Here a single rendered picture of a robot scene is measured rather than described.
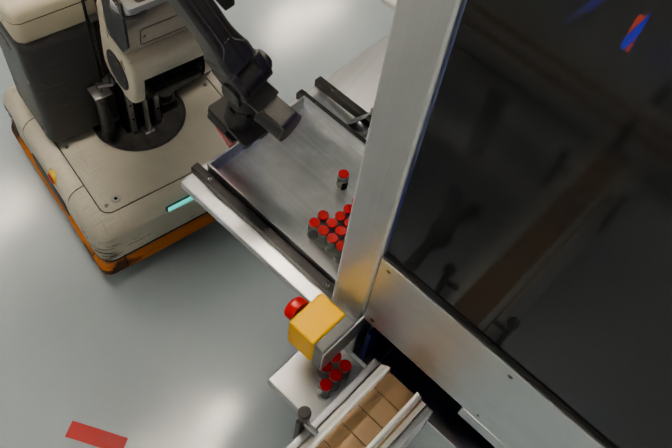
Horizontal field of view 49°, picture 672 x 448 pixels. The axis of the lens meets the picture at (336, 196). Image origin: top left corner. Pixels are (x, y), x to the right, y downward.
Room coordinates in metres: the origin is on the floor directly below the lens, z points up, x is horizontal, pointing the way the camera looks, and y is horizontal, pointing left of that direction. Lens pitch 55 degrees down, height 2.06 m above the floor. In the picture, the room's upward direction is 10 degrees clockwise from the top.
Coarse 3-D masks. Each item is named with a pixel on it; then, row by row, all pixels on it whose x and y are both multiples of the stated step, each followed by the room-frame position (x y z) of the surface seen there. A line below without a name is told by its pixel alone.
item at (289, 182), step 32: (320, 128) 0.97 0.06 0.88; (224, 160) 0.84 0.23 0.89; (256, 160) 0.86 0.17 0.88; (288, 160) 0.87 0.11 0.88; (320, 160) 0.89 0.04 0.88; (352, 160) 0.90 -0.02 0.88; (256, 192) 0.78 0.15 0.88; (288, 192) 0.80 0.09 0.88; (320, 192) 0.81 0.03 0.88; (352, 192) 0.82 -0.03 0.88; (288, 224) 0.73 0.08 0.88; (320, 256) 0.67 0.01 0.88
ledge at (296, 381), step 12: (288, 360) 0.46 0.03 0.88; (300, 360) 0.47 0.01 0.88; (276, 372) 0.44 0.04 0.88; (288, 372) 0.44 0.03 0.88; (300, 372) 0.45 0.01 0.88; (312, 372) 0.45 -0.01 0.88; (276, 384) 0.42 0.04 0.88; (288, 384) 0.42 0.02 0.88; (300, 384) 0.43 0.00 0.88; (312, 384) 0.43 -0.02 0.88; (288, 396) 0.40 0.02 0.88; (300, 396) 0.41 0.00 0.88; (312, 396) 0.41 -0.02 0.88; (312, 408) 0.39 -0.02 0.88; (324, 408) 0.40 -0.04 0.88; (312, 420) 0.37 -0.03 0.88
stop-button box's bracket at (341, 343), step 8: (360, 320) 0.49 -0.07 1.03; (352, 328) 0.48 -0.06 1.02; (360, 328) 0.50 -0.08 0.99; (344, 336) 0.46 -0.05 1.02; (352, 336) 0.48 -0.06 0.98; (336, 344) 0.45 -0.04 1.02; (344, 344) 0.47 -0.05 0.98; (328, 352) 0.43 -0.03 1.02; (336, 352) 0.45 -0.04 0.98; (328, 360) 0.44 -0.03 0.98; (320, 368) 0.42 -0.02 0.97
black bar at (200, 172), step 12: (192, 168) 0.80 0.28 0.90; (204, 168) 0.80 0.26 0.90; (204, 180) 0.78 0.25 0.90; (216, 180) 0.78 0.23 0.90; (216, 192) 0.76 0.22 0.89; (228, 192) 0.76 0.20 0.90; (228, 204) 0.74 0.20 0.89; (240, 204) 0.74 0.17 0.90; (240, 216) 0.72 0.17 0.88; (252, 216) 0.72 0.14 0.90; (264, 228) 0.70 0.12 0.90; (276, 240) 0.68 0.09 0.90; (288, 252) 0.66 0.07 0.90; (300, 264) 0.64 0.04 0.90; (312, 276) 0.62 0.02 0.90; (324, 276) 0.62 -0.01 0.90; (324, 288) 0.60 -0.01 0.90
